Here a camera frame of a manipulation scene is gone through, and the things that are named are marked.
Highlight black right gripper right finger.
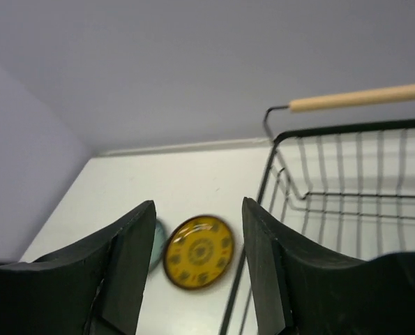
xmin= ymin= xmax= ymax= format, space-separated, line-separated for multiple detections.
xmin=242 ymin=198 xmax=415 ymax=334

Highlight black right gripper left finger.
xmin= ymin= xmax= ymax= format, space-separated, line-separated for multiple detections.
xmin=0 ymin=200 xmax=156 ymax=334

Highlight small blue white plate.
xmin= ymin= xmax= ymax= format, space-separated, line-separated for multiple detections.
xmin=149 ymin=218 xmax=168 ymax=273

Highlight small yellow brown plate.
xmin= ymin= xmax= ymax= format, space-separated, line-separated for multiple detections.
xmin=163 ymin=214 xmax=235 ymax=291

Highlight black wire dish rack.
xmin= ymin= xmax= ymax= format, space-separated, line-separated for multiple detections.
xmin=219 ymin=82 xmax=415 ymax=335

